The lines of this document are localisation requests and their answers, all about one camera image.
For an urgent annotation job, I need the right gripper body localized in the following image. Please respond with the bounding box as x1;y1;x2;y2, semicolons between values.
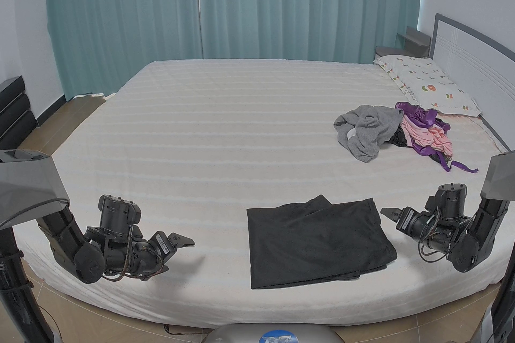
395;206;432;242

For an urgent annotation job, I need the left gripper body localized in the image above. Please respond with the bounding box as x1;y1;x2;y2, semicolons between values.
136;230;178;266

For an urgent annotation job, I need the pile of clothes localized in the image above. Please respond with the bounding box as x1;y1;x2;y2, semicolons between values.
388;101;480;173

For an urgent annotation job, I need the bed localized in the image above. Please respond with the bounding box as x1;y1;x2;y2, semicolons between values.
22;13;515;329

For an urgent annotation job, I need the black garment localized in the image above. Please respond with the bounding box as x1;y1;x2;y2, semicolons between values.
246;195;398;290

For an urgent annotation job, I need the grey garment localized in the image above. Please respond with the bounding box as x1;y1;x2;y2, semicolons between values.
333;105;404;164

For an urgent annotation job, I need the white printed pillow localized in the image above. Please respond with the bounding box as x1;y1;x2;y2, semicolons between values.
373;54;483;117

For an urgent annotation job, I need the grey bedside table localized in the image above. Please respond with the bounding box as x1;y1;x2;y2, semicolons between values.
374;26;432;61

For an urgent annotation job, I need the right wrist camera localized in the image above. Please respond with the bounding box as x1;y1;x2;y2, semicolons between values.
427;183;468;220

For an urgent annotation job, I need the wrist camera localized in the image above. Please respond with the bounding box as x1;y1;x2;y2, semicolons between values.
427;183;468;220
98;195;142;242

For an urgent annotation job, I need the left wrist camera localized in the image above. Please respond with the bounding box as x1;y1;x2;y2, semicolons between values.
98;195;142;242

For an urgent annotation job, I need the black cable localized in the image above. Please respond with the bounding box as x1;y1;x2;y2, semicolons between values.
163;323;212;339

